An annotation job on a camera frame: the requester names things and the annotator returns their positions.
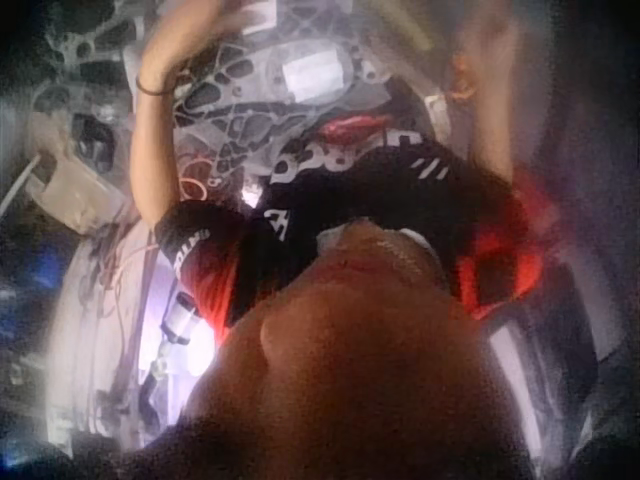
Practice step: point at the red shiny part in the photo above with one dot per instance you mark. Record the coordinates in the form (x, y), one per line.
(352, 127)

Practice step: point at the beige plastic box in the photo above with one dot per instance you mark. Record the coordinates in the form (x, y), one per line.
(75, 190)

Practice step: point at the person's right hand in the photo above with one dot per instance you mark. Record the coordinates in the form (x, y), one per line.
(487, 30)

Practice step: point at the person's left hand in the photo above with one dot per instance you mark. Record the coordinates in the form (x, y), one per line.
(172, 52)

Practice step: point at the grey webbed metal frame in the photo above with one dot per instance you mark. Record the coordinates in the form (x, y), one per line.
(95, 35)

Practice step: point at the grey perforated metal casting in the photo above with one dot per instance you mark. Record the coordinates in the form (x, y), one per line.
(280, 95)

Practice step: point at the silver cylinder with black bands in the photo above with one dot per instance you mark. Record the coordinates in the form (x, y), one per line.
(181, 317)

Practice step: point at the blue object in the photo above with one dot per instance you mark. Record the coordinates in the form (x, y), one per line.
(22, 295)

